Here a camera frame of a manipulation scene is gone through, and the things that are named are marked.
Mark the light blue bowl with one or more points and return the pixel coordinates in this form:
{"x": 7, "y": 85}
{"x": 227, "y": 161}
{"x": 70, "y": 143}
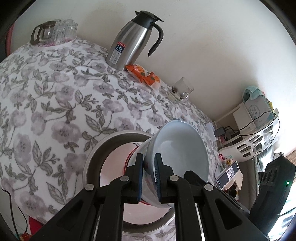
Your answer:
{"x": 180, "y": 150}

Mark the white phone stand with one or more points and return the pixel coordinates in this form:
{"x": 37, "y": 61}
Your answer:
{"x": 218, "y": 173}

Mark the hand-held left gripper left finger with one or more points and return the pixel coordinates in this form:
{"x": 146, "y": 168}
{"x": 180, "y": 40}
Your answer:
{"x": 138, "y": 178}

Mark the black object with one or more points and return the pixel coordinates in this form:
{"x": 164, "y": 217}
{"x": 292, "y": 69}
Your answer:
{"x": 234, "y": 192}

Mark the white cutout shelf rack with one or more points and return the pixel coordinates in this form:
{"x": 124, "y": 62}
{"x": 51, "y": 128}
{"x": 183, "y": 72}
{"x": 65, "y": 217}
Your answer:
{"x": 245, "y": 144}

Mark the white printed box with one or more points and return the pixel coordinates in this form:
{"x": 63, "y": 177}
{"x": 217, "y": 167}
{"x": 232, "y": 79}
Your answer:
{"x": 256, "y": 109}

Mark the stainless steel thermos jug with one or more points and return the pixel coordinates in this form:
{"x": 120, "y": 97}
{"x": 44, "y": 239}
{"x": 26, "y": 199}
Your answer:
{"x": 129, "y": 44}

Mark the grey floral tablecloth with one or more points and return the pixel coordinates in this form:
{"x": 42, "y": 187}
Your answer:
{"x": 57, "y": 104}

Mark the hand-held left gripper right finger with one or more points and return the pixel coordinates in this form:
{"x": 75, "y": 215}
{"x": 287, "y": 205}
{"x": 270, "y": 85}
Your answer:
{"x": 158, "y": 183}

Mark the blue chair pink frame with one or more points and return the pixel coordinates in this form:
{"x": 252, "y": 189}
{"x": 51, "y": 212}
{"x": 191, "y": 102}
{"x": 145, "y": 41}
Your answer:
{"x": 10, "y": 39}

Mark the glass mug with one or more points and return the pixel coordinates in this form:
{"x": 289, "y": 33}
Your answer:
{"x": 179, "y": 92}

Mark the clear glass cups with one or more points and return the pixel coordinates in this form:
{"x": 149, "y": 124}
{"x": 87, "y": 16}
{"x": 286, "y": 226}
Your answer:
{"x": 268, "y": 139}

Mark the smartphone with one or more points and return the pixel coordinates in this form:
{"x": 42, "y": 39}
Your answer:
{"x": 227, "y": 176}

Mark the beige paper bag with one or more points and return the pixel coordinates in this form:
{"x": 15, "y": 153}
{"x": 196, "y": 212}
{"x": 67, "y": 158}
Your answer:
{"x": 238, "y": 177}

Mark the teal bag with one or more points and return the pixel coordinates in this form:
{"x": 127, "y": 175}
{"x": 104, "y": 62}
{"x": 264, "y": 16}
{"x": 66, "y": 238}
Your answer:
{"x": 252, "y": 92}

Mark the clear drinking glass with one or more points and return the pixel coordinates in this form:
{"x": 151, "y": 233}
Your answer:
{"x": 67, "y": 23}
{"x": 60, "y": 34}
{"x": 71, "y": 31}

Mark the white power strip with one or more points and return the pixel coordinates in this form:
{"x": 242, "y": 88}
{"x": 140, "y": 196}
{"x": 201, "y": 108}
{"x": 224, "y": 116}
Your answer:
{"x": 211, "y": 132}

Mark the orange snack packet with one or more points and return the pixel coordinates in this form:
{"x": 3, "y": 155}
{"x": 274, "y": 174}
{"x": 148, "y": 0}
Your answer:
{"x": 151, "y": 80}
{"x": 136, "y": 71}

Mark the black charger adapter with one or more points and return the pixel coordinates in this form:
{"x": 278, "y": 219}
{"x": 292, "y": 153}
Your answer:
{"x": 219, "y": 132}

